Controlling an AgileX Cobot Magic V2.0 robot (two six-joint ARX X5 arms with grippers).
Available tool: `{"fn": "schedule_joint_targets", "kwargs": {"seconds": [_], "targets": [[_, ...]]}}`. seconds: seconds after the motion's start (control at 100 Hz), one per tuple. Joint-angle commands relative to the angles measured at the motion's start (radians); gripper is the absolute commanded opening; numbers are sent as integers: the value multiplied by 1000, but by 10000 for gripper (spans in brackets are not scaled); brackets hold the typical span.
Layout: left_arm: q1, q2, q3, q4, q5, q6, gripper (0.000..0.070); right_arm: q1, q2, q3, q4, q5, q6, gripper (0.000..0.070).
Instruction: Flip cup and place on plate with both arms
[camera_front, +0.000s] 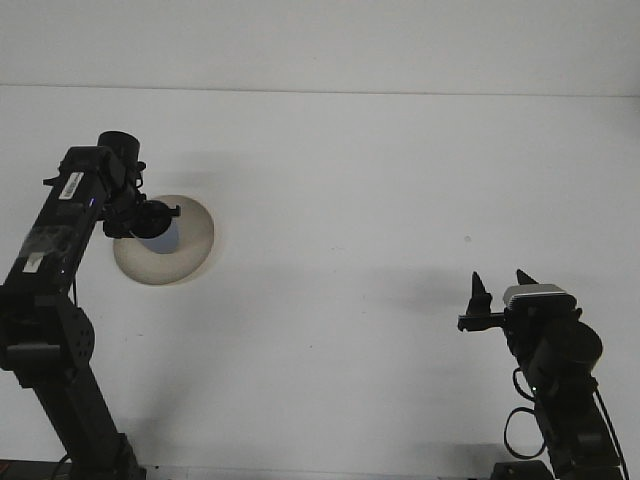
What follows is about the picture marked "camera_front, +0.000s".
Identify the pale blue cup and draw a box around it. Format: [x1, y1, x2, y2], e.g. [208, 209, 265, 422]
[141, 219, 180, 255]

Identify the pale round plate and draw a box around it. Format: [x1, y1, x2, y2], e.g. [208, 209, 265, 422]
[113, 194, 216, 287]

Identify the dark brown robot platform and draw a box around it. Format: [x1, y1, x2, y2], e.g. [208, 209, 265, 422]
[0, 457, 71, 480]

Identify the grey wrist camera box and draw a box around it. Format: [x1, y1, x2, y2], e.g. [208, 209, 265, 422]
[503, 283, 576, 311]

